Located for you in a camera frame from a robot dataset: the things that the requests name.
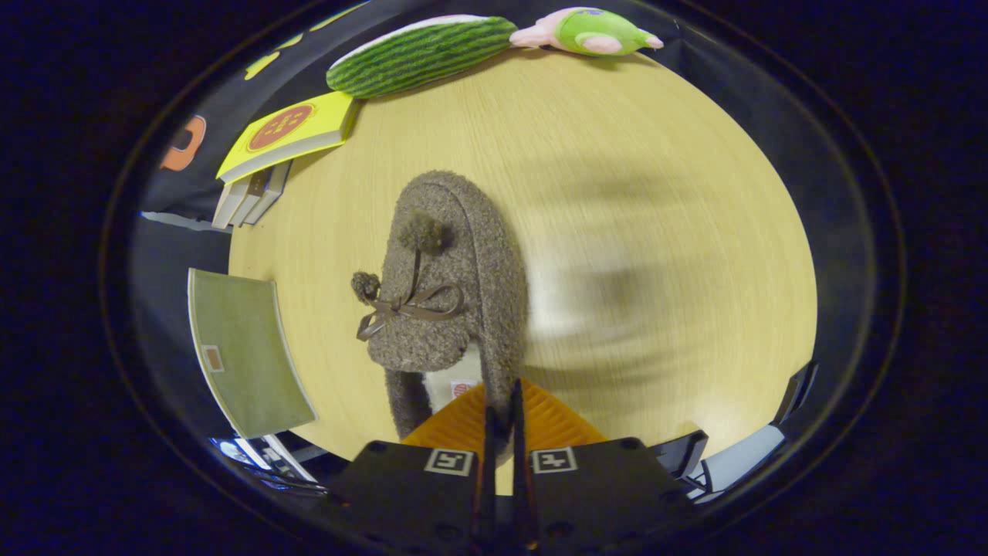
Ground brown fuzzy shoe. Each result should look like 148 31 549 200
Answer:
351 170 531 442

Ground pink and green plush toy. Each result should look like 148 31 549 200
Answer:
509 6 665 58

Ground watermelon slice plush toy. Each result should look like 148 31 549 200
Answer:
326 15 519 100

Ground grey book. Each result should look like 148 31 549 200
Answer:
243 159 293 227
229 168 273 228

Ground blue printed package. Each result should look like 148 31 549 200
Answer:
209 436 327 497

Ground yellow book with red circle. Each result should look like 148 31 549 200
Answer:
215 91 360 185

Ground green fabric storage box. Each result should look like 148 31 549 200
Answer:
188 268 319 439

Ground dark flat panel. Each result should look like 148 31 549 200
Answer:
651 430 710 479
773 361 820 425

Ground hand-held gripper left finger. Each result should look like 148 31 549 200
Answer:
324 382 496 556

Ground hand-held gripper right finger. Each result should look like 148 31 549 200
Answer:
509 378 695 556

